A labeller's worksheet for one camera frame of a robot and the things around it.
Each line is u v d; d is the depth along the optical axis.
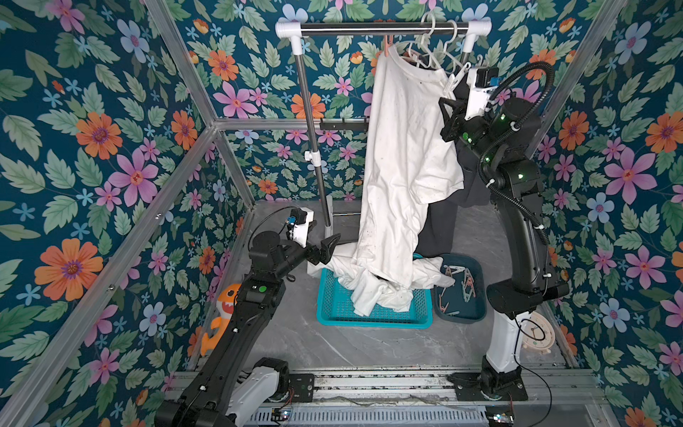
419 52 0.76
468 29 0.57
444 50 0.76
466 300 0.90
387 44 0.69
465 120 0.52
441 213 0.92
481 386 0.73
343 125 0.91
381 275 0.84
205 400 0.39
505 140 0.45
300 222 0.59
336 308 0.89
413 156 0.74
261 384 0.57
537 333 0.83
